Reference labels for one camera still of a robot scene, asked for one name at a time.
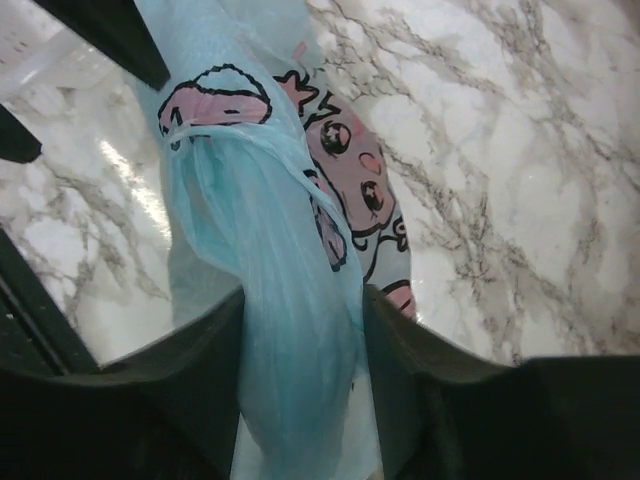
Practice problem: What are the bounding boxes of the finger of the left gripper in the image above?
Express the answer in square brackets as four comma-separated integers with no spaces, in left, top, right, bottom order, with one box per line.
[42,0,170,91]
[0,106,42,164]

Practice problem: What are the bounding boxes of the white plastic perforated basket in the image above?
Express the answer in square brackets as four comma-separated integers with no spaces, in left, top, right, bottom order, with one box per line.
[1,1,115,100]

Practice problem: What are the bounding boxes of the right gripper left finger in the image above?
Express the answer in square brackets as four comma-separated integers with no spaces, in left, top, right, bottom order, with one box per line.
[1,292,244,479]

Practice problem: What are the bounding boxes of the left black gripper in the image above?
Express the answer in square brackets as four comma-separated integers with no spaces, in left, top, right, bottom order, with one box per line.
[1,233,99,375]

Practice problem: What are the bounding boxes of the light blue plastic grocery bag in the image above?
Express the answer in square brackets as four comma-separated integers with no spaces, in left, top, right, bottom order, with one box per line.
[136,1,416,479]

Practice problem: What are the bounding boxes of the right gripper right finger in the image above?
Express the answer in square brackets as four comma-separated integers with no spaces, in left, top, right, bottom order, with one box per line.
[363,286,639,479]

